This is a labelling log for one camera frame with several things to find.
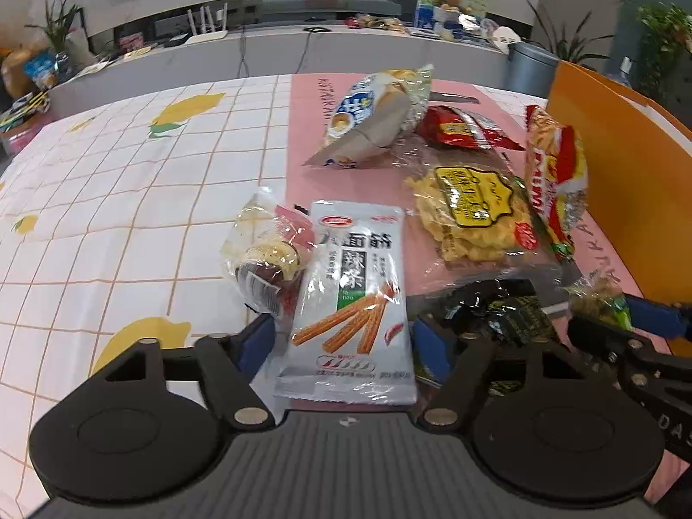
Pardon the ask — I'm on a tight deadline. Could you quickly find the green pickled vegetable packet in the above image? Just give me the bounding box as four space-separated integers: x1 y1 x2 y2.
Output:
565 271 633 332

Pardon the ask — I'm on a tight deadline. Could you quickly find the dark seaweed snack packet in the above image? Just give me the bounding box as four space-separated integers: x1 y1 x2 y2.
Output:
409 279 560 400

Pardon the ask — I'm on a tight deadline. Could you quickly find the yellow cracker clear bag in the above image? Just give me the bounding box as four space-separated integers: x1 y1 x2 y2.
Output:
395 136 562 291

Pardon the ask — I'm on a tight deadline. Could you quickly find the red yellow noodle snack bag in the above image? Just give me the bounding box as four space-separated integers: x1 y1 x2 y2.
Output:
524 104 588 260

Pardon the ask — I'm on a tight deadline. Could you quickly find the white spicy strips packet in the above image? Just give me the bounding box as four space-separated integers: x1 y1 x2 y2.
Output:
276 200 417 407

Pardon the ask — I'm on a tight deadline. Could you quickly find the clear chocolate cupcake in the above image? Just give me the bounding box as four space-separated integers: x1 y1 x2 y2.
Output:
221 186 316 320

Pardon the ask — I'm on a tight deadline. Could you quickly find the orange cardboard box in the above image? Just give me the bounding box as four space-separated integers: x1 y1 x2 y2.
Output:
547 62 691 304

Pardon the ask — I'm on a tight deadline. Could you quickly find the lemon print white tablecloth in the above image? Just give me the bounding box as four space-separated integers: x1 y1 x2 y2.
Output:
0 74 548 519

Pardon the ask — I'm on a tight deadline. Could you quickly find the red snack packet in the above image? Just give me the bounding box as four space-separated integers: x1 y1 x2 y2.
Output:
415 106 523 151

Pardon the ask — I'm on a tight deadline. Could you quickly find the grey round trash bin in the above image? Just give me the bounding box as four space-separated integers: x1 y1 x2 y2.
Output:
504 42 561 99

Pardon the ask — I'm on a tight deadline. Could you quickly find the potted green leaf plant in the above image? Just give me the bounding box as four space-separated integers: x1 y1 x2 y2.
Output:
525 0 615 71

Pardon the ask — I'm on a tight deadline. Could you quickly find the climbing green vine plant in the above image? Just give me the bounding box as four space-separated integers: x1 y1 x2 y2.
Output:
637 3 691 103

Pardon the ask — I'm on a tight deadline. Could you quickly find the blue white chip bag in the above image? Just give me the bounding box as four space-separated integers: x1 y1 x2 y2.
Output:
304 63 434 167

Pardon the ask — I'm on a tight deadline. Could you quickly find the teddy bear calendar stand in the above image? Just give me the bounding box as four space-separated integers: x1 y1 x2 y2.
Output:
414 0 488 41

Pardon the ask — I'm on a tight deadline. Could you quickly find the pink table mat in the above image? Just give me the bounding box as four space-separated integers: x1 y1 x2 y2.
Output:
280 73 677 504

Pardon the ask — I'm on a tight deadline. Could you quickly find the bronze round vase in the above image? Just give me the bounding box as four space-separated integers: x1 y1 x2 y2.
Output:
1 47 45 99

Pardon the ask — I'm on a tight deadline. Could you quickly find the grey low tv cabinet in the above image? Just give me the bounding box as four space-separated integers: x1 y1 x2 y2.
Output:
49 25 508 119

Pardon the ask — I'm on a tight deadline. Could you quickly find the white wifi router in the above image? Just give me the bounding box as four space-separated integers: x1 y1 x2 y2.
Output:
185 5 229 46

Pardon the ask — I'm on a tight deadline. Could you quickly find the left potted grass plant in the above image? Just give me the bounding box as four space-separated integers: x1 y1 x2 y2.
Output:
25 0 81 54

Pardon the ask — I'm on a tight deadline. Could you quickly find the black power cable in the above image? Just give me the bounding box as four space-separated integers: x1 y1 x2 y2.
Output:
237 23 330 79

